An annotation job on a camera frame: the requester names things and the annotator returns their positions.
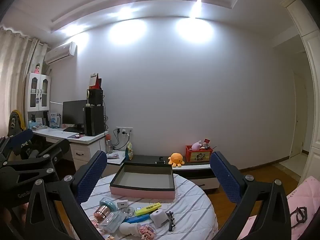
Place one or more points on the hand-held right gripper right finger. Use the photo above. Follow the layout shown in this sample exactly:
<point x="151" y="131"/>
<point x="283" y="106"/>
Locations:
<point x="225" y="177"/>

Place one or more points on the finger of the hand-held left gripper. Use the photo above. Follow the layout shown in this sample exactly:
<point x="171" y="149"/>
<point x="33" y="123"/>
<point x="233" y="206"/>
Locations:
<point x="58" y="148"/>
<point x="21" y="138"/>

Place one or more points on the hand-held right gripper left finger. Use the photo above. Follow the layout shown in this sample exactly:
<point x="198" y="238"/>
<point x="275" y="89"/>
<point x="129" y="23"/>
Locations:
<point x="92" y="177"/>

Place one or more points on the rose gold and teal jar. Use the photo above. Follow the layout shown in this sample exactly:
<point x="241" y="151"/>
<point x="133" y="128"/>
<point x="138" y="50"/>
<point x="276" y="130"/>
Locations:
<point x="102" y="212"/>

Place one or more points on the white charger block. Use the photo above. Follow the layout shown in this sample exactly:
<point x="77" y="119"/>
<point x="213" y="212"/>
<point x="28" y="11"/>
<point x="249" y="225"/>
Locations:
<point x="123" y="204"/>

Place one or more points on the small pink doll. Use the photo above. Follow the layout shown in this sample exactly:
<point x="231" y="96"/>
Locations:
<point x="95" y="223"/>
<point x="107" y="237"/>

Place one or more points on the clear plastic box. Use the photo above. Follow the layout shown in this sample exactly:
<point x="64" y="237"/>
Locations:
<point x="112" y="222"/>

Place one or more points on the pink box with black rim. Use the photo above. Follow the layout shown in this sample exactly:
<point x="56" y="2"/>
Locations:
<point x="140" y="193"/>

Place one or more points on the yellow highlighter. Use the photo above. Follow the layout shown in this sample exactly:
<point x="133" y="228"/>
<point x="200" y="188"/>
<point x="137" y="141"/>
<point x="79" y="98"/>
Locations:
<point x="147" y="208"/>

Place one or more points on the white rounded device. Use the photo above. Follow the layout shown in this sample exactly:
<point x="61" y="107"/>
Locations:
<point x="160" y="217"/>

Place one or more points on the pink bead packet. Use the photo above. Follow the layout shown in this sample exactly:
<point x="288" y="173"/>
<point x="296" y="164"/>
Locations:
<point x="147" y="232"/>

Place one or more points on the person's left hand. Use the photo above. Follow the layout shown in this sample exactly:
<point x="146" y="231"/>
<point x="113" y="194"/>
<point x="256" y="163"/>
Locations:
<point x="4" y="217"/>

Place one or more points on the office chair with patterned cover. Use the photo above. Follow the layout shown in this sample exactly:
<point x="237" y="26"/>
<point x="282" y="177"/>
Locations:
<point x="15" y="122"/>

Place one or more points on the pink mouse pad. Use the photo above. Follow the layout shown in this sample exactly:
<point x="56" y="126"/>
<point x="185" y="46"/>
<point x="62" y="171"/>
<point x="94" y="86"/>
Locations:
<point x="75" y="136"/>

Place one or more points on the black keyboard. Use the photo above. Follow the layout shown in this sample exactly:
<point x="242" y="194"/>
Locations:
<point x="71" y="129"/>

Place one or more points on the blue and white carton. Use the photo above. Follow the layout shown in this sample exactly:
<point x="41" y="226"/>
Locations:
<point x="54" y="120"/>

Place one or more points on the white computer desk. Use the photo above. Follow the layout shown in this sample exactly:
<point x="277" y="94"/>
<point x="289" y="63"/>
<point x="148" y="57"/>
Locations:
<point x="87" y="140"/>

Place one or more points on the low black-topped white cabinet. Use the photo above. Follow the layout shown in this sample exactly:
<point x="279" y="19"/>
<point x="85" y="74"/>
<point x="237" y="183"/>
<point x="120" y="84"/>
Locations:
<point x="195" y="173"/>

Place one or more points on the small pink packet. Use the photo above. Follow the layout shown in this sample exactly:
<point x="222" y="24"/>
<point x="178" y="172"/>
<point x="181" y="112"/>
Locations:
<point x="113" y="155"/>

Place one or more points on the red storage crate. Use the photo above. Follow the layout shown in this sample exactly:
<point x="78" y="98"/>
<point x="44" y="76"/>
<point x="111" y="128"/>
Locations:
<point x="198" y="155"/>

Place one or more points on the clear bottle with red cap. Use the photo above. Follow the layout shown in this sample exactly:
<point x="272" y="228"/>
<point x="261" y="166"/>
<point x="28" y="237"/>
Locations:
<point x="108" y="145"/>

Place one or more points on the black computer monitor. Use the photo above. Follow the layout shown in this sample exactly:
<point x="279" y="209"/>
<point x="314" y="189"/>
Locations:
<point x="72" y="112"/>

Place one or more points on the red and white packets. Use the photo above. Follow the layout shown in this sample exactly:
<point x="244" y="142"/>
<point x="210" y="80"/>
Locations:
<point x="206" y="143"/>

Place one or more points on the pink plush toy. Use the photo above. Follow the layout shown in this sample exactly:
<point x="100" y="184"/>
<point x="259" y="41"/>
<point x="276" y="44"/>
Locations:
<point x="197" y="145"/>

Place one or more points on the black computer tower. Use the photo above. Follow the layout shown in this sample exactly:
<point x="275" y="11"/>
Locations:
<point x="93" y="121"/>

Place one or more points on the striped white tablecloth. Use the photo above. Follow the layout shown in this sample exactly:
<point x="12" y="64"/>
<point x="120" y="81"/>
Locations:
<point x="190" y="205"/>

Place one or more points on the yellow and blue snack bag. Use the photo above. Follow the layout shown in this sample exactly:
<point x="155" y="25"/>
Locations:
<point x="129" y="152"/>

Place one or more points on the small clear case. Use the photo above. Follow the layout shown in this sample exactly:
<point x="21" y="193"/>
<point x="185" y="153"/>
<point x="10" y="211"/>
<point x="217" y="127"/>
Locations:
<point x="130" y="211"/>

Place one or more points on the orange octopus plush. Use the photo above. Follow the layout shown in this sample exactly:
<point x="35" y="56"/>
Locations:
<point x="176" y="160"/>

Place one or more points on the cream stick-shaped object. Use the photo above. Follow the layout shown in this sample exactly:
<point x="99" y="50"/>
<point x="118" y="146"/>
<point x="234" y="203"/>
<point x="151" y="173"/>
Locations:
<point x="88" y="98"/>

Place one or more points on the cream window curtain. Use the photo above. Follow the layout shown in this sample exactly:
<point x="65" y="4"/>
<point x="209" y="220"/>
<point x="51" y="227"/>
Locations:
<point x="12" y="80"/>

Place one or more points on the white glass-door hutch cabinet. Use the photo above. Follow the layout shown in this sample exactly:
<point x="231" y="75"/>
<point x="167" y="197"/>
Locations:
<point x="35" y="80"/>

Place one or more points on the black speaker box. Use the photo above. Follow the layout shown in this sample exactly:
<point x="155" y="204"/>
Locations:
<point x="96" y="97"/>

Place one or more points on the small black metal object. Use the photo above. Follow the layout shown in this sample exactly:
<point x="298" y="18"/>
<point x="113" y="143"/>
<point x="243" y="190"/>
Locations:
<point x="160" y="160"/>

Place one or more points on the dark hair clip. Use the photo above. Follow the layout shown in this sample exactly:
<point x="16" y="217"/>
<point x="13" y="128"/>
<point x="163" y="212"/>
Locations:
<point x="171" y="221"/>

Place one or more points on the small pink doll ornament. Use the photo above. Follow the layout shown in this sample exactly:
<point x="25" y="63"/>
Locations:
<point x="37" y="68"/>

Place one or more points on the red cardboard box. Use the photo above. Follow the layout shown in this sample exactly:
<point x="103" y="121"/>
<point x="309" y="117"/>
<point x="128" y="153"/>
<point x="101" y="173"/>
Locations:
<point x="94" y="82"/>

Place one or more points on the black eyeglasses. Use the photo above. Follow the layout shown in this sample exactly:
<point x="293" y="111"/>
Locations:
<point x="298" y="216"/>

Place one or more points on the pink bed blanket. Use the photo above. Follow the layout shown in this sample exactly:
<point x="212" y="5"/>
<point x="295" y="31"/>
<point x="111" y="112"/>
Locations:
<point x="307" y="192"/>

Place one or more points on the white air conditioner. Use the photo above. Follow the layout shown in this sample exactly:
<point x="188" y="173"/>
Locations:
<point x="60" y="53"/>

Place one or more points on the white door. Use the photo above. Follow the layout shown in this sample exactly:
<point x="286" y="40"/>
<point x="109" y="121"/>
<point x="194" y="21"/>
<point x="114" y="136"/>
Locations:
<point x="300" y="115"/>

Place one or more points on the white wardrobe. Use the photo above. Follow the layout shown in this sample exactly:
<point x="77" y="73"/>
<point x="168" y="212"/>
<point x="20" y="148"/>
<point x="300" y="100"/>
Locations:
<point x="312" y="105"/>

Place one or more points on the white wall socket strip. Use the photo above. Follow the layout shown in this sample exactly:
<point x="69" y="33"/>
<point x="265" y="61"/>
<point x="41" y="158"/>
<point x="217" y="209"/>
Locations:
<point x="124" y="130"/>

